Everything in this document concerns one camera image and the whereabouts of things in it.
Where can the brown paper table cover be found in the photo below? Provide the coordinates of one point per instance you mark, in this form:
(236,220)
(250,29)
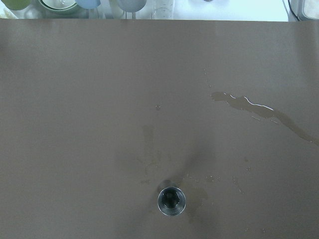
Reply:
(95,114)

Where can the grey cup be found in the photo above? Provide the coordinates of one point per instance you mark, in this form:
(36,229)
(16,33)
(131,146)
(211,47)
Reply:
(131,5)

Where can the green cup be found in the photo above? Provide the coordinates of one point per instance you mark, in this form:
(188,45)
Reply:
(15,4)

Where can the light blue cup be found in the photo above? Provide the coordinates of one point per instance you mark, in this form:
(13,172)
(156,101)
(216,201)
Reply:
(88,4)

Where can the white green-rimmed bowl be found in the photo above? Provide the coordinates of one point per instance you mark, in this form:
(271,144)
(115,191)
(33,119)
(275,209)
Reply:
(62,7)

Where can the steel double jigger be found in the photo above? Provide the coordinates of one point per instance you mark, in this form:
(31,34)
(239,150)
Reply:
(171,200)

